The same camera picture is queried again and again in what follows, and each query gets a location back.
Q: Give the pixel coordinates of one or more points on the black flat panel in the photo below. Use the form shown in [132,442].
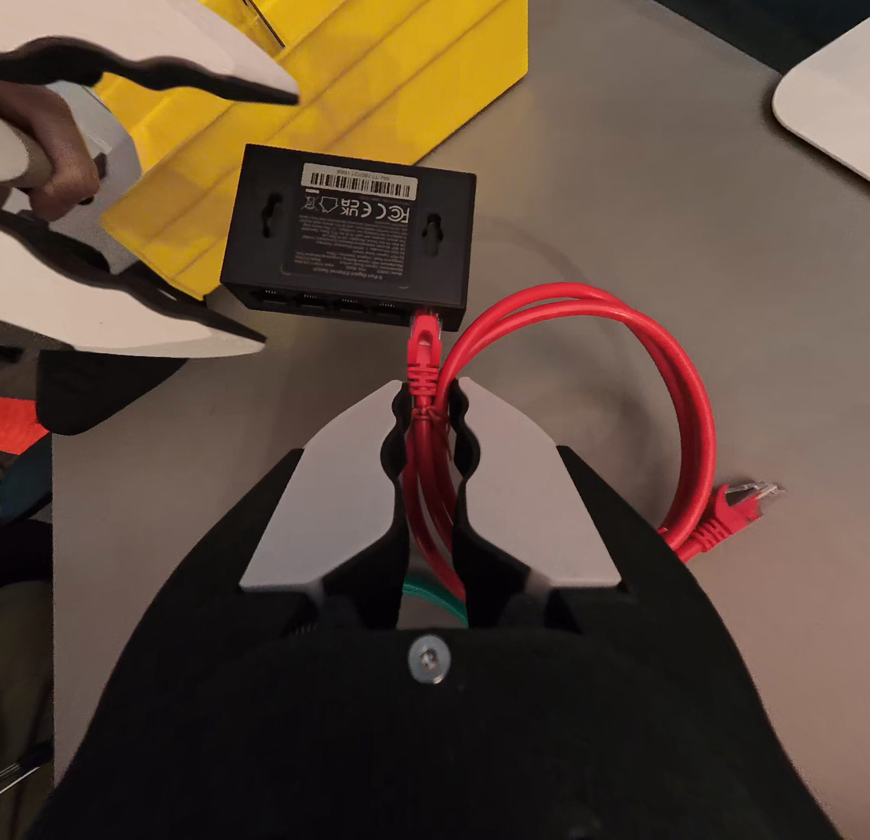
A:
[747,4]

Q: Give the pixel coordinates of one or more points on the person's left hand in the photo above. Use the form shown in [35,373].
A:
[68,167]

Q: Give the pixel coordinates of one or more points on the black ethernet switch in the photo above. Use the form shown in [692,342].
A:
[353,242]

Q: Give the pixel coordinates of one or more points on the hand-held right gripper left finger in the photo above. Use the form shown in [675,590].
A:
[333,514]

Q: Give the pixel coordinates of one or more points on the white stand base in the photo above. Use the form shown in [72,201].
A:
[829,106]

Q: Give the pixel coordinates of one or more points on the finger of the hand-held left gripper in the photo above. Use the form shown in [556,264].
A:
[102,317]
[136,17]

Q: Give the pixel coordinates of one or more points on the yellow plastic bin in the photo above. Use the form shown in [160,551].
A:
[374,58]

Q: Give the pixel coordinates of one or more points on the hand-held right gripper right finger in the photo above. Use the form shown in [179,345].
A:
[523,514]

